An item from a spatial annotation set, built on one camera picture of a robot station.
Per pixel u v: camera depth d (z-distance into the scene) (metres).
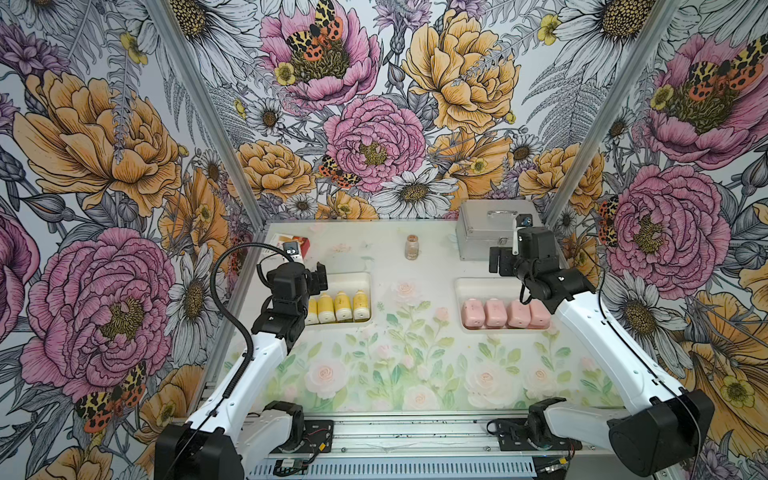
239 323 0.54
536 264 0.58
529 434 0.73
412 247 1.06
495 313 0.88
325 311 0.87
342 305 0.89
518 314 0.88
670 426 0.38
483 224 1.04
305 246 1.12
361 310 0.89
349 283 1.07
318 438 0.74
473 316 0.88
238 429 0.43
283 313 0.60
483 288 1.06
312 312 0.87
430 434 0.76
